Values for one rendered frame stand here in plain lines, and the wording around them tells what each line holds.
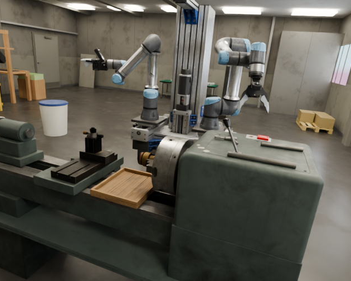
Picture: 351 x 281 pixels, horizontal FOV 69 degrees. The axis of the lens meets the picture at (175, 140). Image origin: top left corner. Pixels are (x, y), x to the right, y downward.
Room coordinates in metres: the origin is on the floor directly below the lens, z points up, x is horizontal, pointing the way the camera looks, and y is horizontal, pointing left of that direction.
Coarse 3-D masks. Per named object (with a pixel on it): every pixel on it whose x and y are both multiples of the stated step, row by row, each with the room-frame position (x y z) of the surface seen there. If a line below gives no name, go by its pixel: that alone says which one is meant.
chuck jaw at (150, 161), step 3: (147, 159) 1.31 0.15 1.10; (150, 159) 1.32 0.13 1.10; (153, 159) 1.32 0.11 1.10; (147, 162) 1.27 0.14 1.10; (150, 162) 1.27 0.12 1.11; (147, 165) 1.22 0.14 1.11; (150, 165) 1.23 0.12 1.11; (147, 168) 1.22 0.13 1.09; (150, 168) 1.21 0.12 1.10; (153, 168) 1.19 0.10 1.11; (156, 168) 1.19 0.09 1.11; (147, 171) 1.22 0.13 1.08; (150, 171) 1.21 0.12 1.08; (153, 171) 1.19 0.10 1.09; (156, 171) 1.19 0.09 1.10; (153, 174) 1.19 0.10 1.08; (156, 174) 1.18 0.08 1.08
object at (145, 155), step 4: (144, 152) 1.38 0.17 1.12; (148, 152) 1.38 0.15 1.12; (140, 156) 1.35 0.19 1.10; (144, 156) 1.34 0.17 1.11; (148, 156) 1.33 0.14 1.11; (152, 156) 1.35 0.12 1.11; (140, 160) 1.34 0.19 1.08; (144, 160) 1.33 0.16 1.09; (140, 164) 1.36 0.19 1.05; (144, 164) 1.33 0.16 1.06
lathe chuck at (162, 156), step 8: (168, 136) 1.35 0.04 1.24; (160, 144) 1.26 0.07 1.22; (168, 144) 1.25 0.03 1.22; (176, 144) 1.25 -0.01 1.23; (160, 152) 1.22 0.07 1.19; (168, 152) 1.21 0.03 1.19; (160, 160) 1.19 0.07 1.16; (168, 160) 1.18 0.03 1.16; (160, 168) 1.17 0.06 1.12; (168, 168) 1.16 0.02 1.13; (152, 176) 1.18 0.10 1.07; (160, 176) 1.17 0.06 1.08; (152, 184) 1.20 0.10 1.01; (160, 184) 1.18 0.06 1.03; (168, 192) 1.20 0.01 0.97
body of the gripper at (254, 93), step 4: (252, 72) 1.34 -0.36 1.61; (256, 72) 1.34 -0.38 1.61; (248, 76) 1.38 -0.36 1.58; (252, 76) 1.37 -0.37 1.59; (256, 76) 1.35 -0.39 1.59; (260, 76) 1.36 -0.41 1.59; (248, 88) 1.32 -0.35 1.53; (248, 92) 1.32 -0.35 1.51; (252, 92) 1.32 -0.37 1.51; (256, 92) 1.31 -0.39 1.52; (260, 92) 1.31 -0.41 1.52; (248, 96) 1.35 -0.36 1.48; (252, 96) 1.37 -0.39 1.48; (256, 96) 1.32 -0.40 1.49
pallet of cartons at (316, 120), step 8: (304, 112) 7.48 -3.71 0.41; (312, 112) 7.59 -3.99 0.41; (320, 112) 7.71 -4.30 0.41; (296, 120) 7.91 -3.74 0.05; (304, 120) 7.43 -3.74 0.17; (312, 120) 7.37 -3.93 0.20; (320, 120) 6.86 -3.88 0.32; (328, 120) 6.81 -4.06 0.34; (304, 128) 6.92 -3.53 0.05; (312, 128) 7.19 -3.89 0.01; (320, 128) 6.82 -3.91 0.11; (328, 128) 6.79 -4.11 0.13
